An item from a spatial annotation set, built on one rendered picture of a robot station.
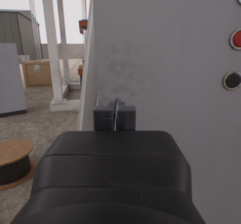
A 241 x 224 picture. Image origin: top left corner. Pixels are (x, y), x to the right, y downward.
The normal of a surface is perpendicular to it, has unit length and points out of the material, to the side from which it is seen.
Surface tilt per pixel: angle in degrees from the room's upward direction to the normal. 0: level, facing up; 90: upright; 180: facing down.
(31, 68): 90
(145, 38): 90
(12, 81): 90
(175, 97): 90
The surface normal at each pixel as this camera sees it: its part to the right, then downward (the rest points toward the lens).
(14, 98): 0.55, 0.23
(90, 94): 0.22, 0.22
